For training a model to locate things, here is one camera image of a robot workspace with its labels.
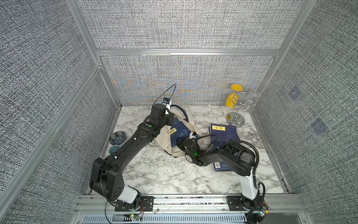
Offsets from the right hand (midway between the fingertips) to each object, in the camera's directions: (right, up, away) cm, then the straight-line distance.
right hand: (176, 137), depth 94 cm
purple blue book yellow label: (+30, +2, +1) cm, 30 cm away
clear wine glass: (+54, +23, +8) cm, 59 cm away
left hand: (-1, +17, -13) cm, 21 cm away
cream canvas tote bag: (-8, -1, -6) cm, 10 cm away
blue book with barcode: (+25, -14, -16) cm, 33 cm away
